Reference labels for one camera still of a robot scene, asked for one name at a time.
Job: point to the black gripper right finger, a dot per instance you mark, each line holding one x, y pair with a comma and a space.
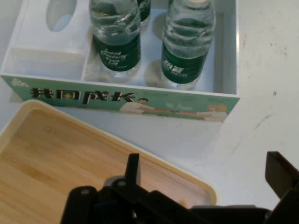
285, 177

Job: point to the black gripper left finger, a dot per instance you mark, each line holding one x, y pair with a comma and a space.
130, 168

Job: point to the wooden tray with cream rim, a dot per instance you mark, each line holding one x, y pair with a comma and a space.
46, 163

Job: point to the white box with green print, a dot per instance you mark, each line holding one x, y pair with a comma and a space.
70, 93

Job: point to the water bottle with green label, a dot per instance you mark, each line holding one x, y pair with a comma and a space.
116, 56
182, 67
144, 11

